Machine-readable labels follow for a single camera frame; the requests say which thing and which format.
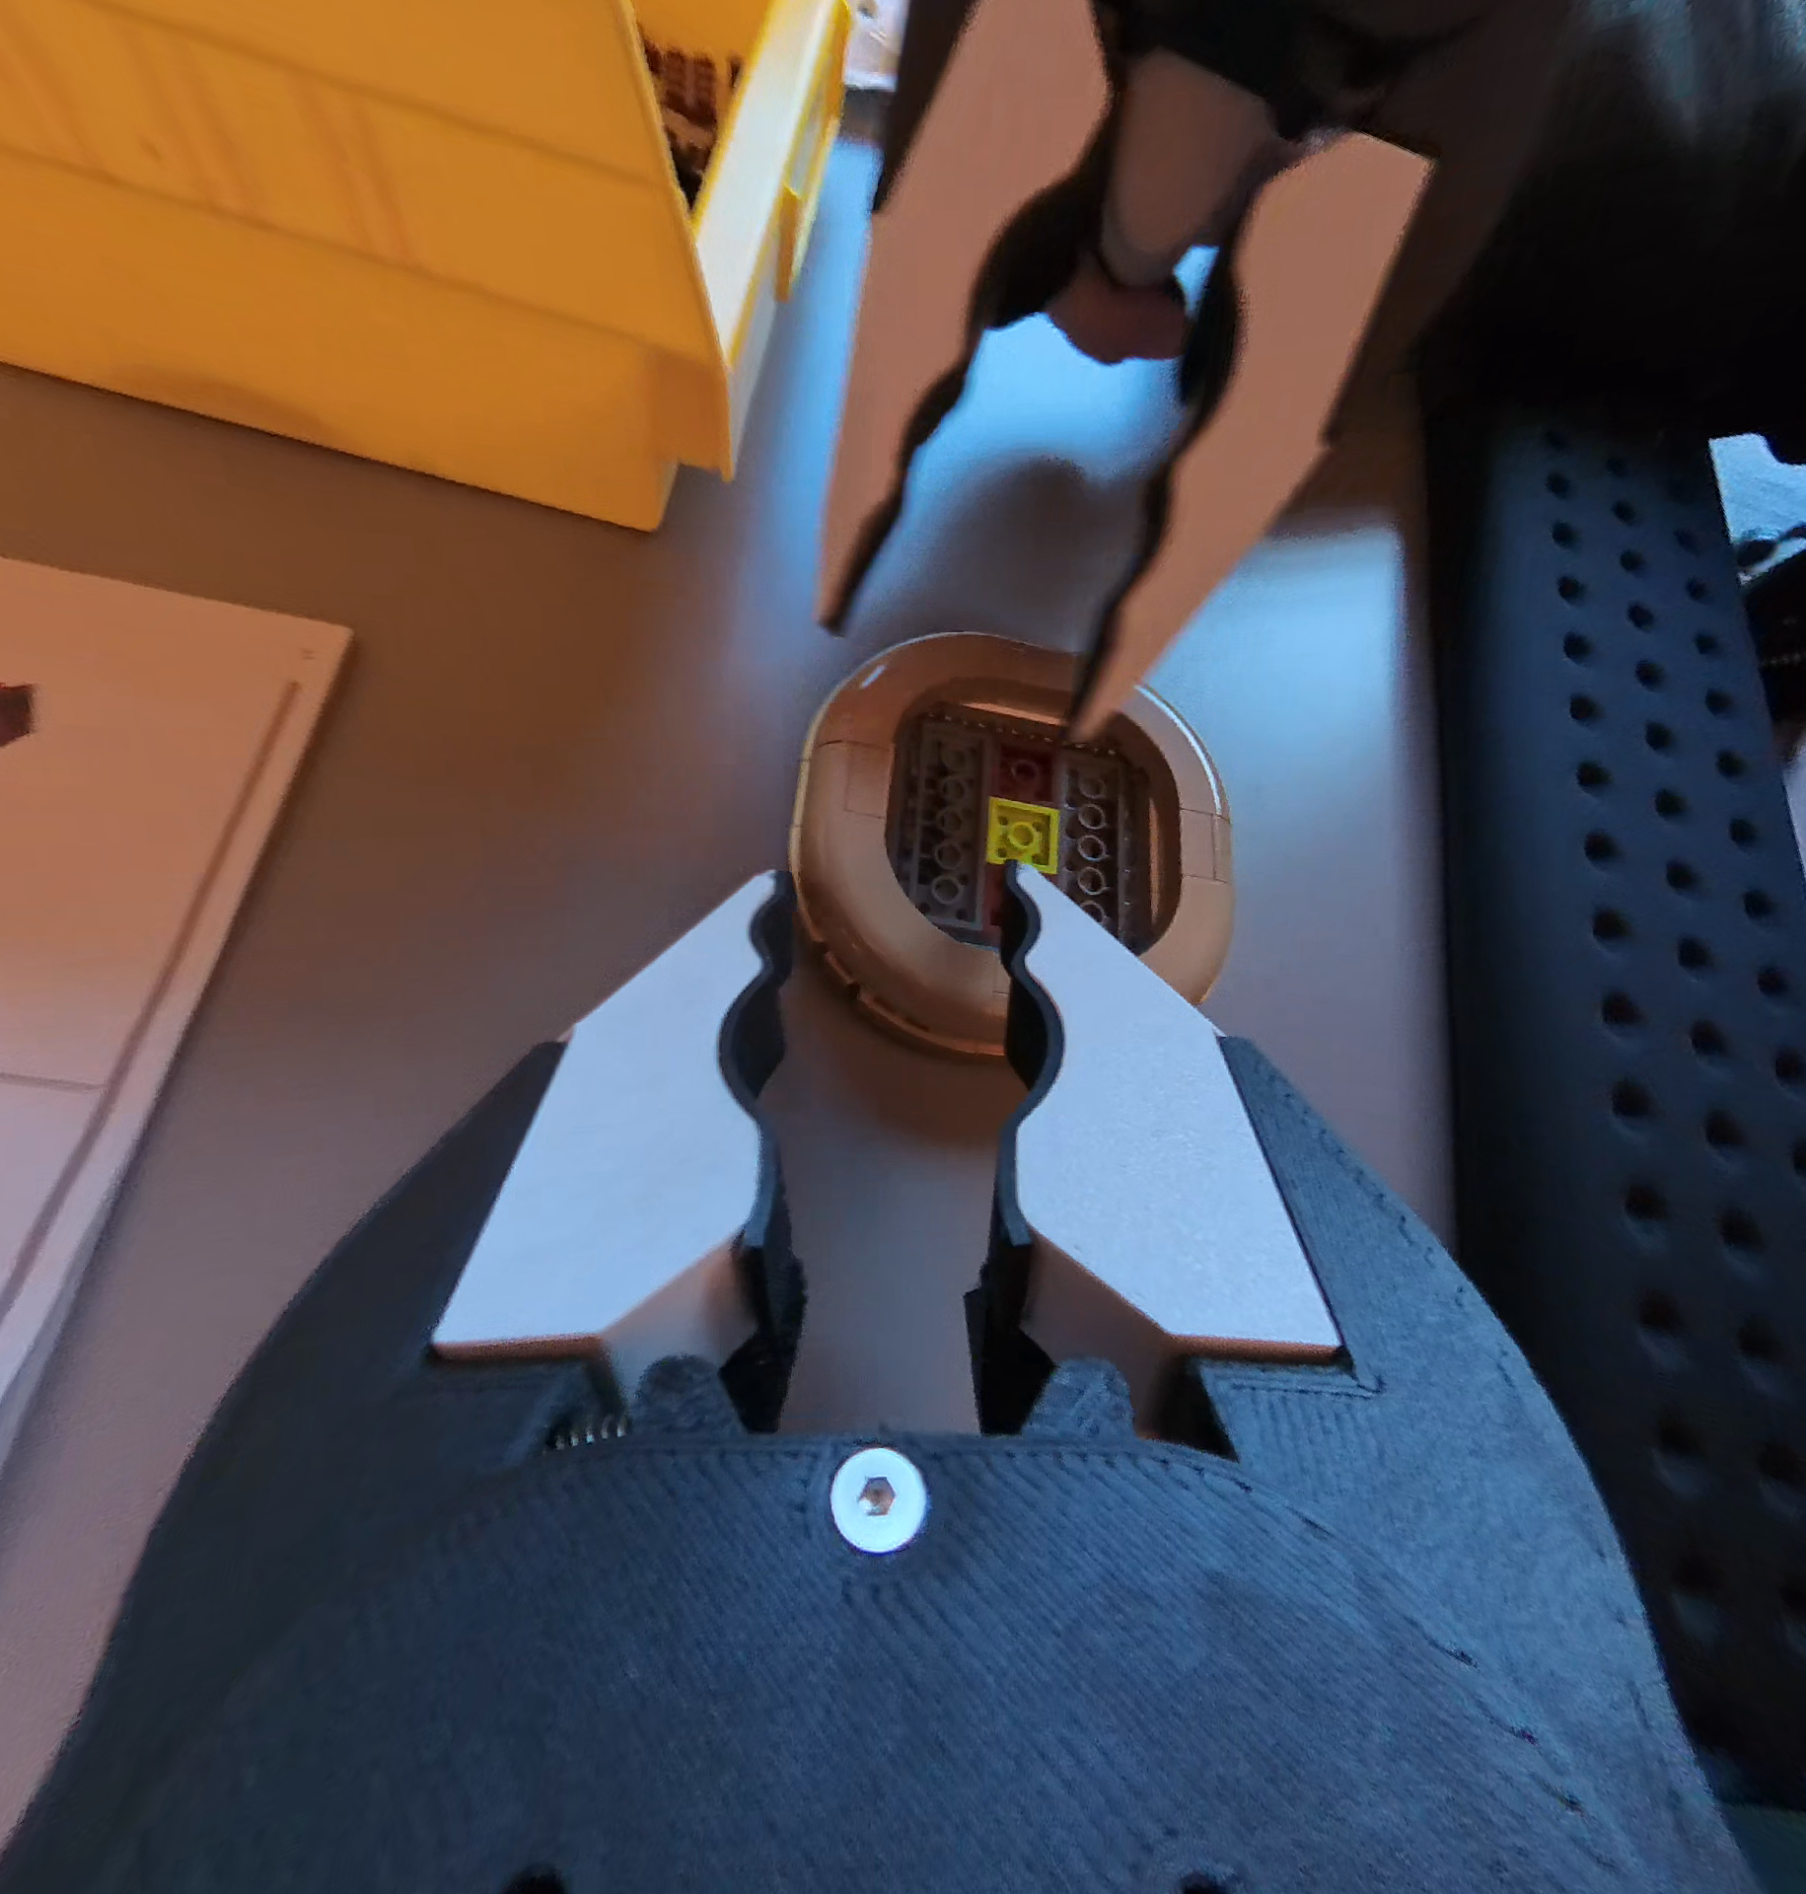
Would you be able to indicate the tan brick pot base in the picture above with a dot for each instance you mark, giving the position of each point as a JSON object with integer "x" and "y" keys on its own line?
{"x": 844, "y": 770}

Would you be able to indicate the instruction booklet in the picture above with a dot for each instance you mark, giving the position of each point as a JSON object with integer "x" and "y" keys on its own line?
{"x": 103, "y": 887}

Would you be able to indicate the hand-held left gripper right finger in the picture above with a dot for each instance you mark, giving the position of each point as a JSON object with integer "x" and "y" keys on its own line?
{"x": 1169, "y": 1184}

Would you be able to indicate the person's right hand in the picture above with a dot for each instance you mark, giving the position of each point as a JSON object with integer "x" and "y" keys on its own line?
{"x": 1184, "y": 163}

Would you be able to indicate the yellow plastic bin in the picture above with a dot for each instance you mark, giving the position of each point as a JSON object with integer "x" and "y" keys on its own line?
{"x": 326, "y": 222}

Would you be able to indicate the person's right forearm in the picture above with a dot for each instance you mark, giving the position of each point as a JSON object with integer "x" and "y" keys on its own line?
{"x": 1700, "y": 222}

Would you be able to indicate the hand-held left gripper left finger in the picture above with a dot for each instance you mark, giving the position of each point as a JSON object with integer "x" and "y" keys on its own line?
{"x": 607, "y": 1184}

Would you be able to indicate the pile of small brown bricks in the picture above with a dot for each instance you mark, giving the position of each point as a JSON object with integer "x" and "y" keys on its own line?
{"x": 688, "y": 103}

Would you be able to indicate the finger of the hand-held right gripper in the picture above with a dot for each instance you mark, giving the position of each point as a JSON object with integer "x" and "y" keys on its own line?
{"x": 963, "y": 222}
{"x": 1286, "y": 371}

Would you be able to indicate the small yellow brick plate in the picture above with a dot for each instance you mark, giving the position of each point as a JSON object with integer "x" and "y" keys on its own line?
{"x": 1021, "y": 831}

